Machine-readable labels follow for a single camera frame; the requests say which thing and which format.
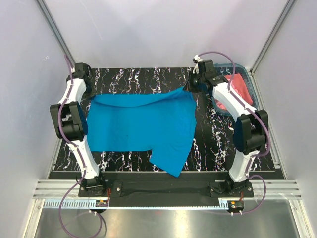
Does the teal transparent plastic bin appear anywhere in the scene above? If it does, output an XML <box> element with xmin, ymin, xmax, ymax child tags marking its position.
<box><xmin>211</xmin><ymin>63</ymin><xmax>259</xmax><ymax>116</ymax></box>

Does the white slotted cable duct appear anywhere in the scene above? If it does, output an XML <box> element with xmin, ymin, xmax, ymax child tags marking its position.
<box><xmin>44</xmin><ymin>198</ymin><xmax>229</xmax><ymax>210</ymax></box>

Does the left aluminium frame post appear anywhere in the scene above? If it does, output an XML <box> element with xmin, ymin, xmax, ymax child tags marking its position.
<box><xmin>35</xmin><ymin>0</ymin><xmax>76</xmax><ymax>66</ymax></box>

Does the small circuit board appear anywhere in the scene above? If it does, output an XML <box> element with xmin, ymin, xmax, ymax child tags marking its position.
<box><xmin>96</xmin><ymin>200</ymin><xmax>109</xmax><ymax>207</ymax></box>
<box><xmin>228</xmin><ymin>200</ymin><xmax>244</xmax><ymax>210</ymax></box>

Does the aluminium front rail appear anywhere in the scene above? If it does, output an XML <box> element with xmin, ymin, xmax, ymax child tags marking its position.
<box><xmin>32</xmin><ymin>179</ymin><xmax>303</xmax><ymax>199</ymax></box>

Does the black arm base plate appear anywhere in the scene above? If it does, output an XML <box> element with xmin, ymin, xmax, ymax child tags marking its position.
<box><xmin>79</xmin><ymin>172</ymin><xmax>254</xmax><ymax>198</ymax></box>

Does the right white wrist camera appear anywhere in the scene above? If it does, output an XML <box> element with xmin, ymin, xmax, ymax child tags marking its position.
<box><xmin>193</xmin><ymin>55</ymin><xmax>203</xmax><ymax>75</ymax></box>

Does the salmon pink folded t shirt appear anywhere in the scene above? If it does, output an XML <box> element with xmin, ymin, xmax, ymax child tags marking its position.
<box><xmin>215</xmin><ymin>73</ymin><xmax>253</xmax><ymax>111</ymax></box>

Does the aluminium frame post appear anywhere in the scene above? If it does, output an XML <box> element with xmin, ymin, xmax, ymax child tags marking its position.
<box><xmin>250</xmin><ymin>0</ymin><xmax>297</xmax><ymax>74</ymax></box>
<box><xmin>35</xmin><ymin>0</ymin><xmax>76</xmax><ymax>66</ymax></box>

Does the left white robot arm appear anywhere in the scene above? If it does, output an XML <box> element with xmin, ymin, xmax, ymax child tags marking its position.
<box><xmin>50</xmin><ymin>63</ymin><xmax>107</xmax><ymax>197</ymax></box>

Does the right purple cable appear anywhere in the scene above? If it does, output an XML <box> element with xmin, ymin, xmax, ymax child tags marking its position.
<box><xmin>197</xmin><ymin>51</ymin><xmax>269</xmax><ymax>214</ymax></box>

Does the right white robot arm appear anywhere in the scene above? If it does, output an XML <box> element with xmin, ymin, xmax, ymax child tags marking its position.
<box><xmin>185</xmin><ymin>56</ymin><xmax>269</xmax><ymax>197</ymax></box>

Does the blue t shirt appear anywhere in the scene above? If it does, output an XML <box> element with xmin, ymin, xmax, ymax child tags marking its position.
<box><xmin>87</xmin><ymin>88</ymin><xmax>197</xmax><ymax>177</ymax></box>

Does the purple cable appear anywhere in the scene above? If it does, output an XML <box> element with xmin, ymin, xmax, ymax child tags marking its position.
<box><xmin>197</xmin><ymin>51</ymin><xmax>269</xmax><ymax>214</ymax></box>
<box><xmin>56</xmin><ymin>54</ymin><xmax>107</xmax><ymax>237</ymax></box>

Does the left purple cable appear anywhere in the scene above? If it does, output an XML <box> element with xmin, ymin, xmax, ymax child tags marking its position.
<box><xmin>56</xmin><ymin>54</ymin><xmax>107</xmax><ymax>237</ymax></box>

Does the left small circuit board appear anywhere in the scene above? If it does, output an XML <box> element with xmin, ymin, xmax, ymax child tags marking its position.
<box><xmin>96</xmin><ymin>200</ymin><xmax>109</xmax><ymax>207</ymax></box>

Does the right small circuit board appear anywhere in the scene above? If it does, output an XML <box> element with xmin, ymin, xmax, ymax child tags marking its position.
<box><xmin>228</xmin><ymin>200</ymin><xmax>244</xmax><ymax>210</ymax></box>

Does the right aluminium frame post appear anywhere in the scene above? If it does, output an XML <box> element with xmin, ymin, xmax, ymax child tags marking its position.
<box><xmin>250</xmin><ymin>0</ymin><xmax>297</xmax><ymax>74</ymax></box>

